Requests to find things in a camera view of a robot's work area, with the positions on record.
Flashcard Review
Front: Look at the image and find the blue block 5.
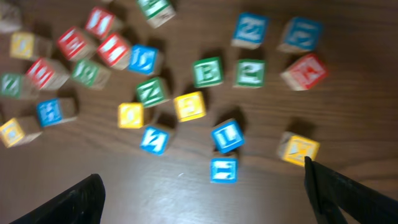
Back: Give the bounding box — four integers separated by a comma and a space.
231, 12, 269, 50

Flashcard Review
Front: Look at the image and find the yellow block near B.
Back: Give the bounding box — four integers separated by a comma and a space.
174, 91, 206, 122

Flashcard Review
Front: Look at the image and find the blue block D right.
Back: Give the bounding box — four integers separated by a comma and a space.
277, 17, 323, 54

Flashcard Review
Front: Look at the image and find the green block N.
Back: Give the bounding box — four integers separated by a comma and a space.
136, 77, 170, 108

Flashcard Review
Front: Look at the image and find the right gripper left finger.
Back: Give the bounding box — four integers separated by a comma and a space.
11, 174, 106, 224

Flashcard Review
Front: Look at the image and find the yellow block S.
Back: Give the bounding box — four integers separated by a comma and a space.
1, 1, 22, 34

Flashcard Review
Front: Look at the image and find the blue block d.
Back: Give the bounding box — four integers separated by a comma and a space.
277, 17, 323, 54
127, 44, 164, 76

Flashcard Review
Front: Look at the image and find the red block I lower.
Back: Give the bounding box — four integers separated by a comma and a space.
97, 33, 132, 70

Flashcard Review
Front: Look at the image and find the blue block H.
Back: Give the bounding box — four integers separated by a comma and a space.
36, 98, 78, 128

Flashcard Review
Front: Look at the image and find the blue block D centre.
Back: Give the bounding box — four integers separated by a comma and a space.
127, 44, 164, 76

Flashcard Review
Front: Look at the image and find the blue block 2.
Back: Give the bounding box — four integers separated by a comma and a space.
139, 125, 175, 156

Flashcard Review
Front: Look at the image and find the green block B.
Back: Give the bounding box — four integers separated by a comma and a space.
193, 57, 223, 88

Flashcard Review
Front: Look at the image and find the green block J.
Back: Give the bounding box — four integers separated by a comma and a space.
234, 59, 267, 88

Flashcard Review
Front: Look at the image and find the red block i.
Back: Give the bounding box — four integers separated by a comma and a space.
97, 33, 132, 70
85, 7, 124, 40

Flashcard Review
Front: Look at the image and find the green block Z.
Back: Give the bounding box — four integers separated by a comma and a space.
1, 73, 39, 100

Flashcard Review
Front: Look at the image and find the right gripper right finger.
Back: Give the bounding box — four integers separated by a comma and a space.
304, 156, 397, 224

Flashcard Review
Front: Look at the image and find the red block M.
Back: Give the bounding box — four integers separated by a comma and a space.
280, 53, 328, 91

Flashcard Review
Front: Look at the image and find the green block 4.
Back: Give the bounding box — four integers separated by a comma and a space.
137, 0, 175, 29

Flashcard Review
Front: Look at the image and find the red block E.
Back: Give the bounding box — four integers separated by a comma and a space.
57, 26, 97, 62

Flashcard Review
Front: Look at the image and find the green block R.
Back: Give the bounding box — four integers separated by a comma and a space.
71, 58, 111, 90

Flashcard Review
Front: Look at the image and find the blue block T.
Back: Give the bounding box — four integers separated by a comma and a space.
210, 151, 239, 184

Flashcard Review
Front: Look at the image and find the yellow block centre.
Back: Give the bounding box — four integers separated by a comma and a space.
9, 32, 53, 61

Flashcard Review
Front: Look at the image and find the yellow block C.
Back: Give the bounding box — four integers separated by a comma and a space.
1, 116, 42, 148

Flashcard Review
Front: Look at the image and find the blue block L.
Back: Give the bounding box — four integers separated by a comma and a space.
211, 119, 245, 154

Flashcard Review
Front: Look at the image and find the red block U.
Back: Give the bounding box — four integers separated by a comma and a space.
25, 57, 70, 91

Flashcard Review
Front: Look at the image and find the yellow block O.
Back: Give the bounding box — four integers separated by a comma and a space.
118, 103, 153, 129

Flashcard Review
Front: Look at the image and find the yellow block K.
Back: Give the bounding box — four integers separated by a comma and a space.
277, 131, 320, 167

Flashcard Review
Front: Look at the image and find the red block I upper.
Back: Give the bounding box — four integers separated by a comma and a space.
85, 7, 124, 40

